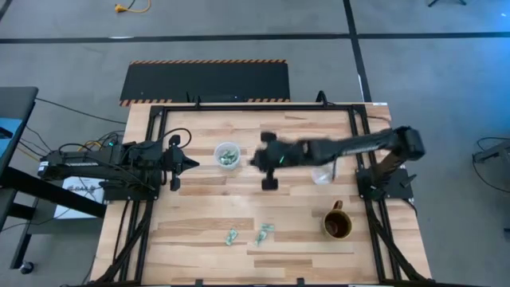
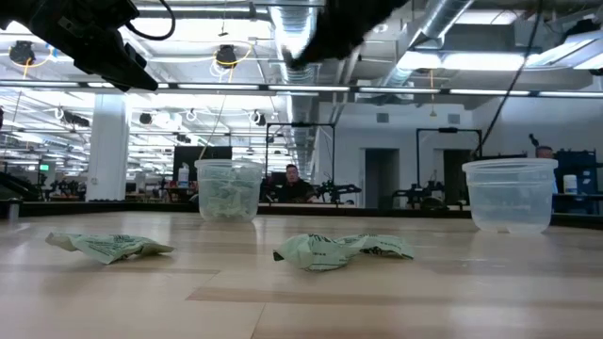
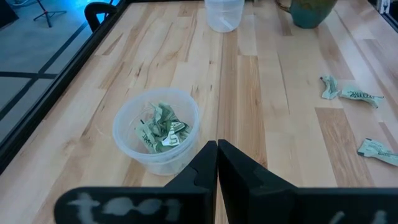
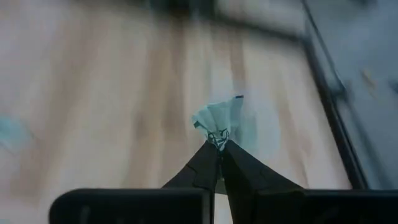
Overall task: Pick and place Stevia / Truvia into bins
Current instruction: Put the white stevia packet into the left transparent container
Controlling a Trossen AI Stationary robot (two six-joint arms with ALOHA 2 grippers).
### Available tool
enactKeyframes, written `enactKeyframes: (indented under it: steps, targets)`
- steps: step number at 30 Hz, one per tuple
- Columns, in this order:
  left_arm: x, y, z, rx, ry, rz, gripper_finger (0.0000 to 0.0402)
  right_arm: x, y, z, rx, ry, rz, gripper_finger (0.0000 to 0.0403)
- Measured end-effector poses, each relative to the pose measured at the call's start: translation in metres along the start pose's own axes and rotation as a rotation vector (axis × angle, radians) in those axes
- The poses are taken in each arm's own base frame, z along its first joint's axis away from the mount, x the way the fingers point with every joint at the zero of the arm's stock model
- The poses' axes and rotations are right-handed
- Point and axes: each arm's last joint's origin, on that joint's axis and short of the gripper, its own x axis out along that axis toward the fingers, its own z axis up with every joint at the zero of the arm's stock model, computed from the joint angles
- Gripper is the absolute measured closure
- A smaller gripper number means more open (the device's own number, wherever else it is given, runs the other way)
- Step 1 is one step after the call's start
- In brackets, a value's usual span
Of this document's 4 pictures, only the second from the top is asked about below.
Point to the black aluminium table frame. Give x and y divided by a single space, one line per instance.
424 214

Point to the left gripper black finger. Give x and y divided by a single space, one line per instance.
129 77
134 54

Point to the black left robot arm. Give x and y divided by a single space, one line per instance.
14 9

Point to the green white sweetener packet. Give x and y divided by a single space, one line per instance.
231 207
113 249
221 186
311 254
384 246

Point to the dark blue equipment rack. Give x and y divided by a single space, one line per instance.
581 162

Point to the background black robot arm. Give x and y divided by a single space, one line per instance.
339 190
419 193

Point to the slanted silver ceiling duct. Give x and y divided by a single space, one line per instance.
443 19

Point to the black background rig frame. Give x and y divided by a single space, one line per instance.
300 125
449 130

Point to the grey metal post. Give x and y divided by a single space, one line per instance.
13 210

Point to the black beam with light strips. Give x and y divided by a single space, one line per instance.
353 89

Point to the white building pillar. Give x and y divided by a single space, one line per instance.
108 155

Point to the white container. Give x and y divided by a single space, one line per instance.
570 184

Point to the round silver ceiling duct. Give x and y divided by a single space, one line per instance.
292 21

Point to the white bottle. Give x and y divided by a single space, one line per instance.
183 178

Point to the ceiling light panel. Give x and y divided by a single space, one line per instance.
471 61

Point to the person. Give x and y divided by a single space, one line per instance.
545 151
293 174

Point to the clear plastic cup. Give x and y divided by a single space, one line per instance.
229 165
511 198

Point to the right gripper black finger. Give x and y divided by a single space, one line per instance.
311 54

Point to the grey wall vent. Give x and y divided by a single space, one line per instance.
382 117
453 118

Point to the black monitor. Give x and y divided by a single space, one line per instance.
186 153

